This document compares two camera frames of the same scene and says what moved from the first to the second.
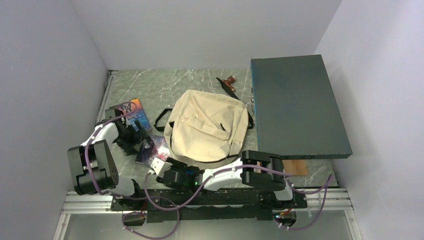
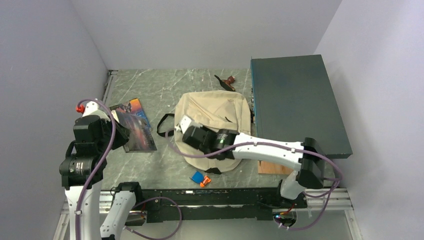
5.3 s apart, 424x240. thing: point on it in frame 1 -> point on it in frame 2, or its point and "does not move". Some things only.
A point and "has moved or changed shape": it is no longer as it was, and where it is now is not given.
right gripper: [177, 164] -> [207, 129]
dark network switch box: [297, 116] does not move
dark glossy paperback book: [155, 146] has moved or changed shape
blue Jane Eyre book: [133, 110] does not move
